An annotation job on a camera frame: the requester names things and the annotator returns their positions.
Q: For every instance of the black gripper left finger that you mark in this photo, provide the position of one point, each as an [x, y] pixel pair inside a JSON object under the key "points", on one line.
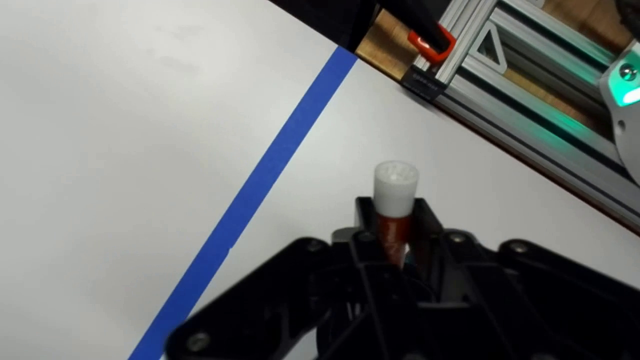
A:
{"points": [[340, 288]]}

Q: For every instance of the grey robot base green light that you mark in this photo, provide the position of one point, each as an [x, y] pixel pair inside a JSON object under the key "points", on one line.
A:
{"points": [[620, 93]]}

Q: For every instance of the orange black clamp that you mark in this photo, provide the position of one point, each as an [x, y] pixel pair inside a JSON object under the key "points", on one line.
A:
{"points": [[424, 32]]}

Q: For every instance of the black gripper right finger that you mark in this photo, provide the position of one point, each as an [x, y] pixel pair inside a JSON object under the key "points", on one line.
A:
{"points": [[519, 301]]}

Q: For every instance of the red marker with white cap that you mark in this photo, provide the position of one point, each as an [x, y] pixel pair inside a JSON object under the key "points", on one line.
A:
{"points": [[394, 188]]}

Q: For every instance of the aluminium extrusion frame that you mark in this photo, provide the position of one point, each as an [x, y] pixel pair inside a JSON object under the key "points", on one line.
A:
{"points": [[527, 74]]}

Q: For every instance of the blue tape line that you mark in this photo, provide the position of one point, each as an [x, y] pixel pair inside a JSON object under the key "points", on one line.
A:
{"points": [[240, 210]]}

